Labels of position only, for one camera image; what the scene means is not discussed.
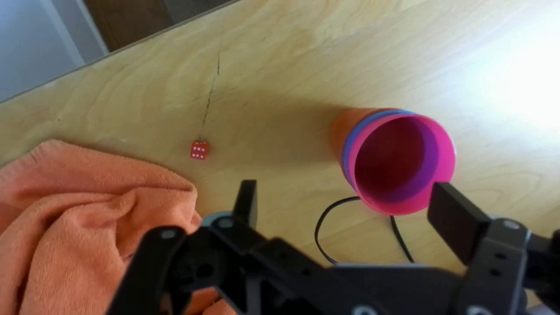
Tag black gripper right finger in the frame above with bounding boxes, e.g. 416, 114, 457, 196
427, 181, 560, 315

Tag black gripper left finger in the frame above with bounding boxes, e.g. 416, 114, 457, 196
107, 179, 329, 315

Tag blue plastic cup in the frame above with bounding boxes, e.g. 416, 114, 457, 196
339, 109, 416, 189

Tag red die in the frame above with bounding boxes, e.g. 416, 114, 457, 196
187, 139, 212, 163

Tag orange towel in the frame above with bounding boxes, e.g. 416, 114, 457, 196
0, 139, 234, 315

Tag thin black cable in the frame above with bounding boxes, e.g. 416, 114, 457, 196
313, 195, 416, 266

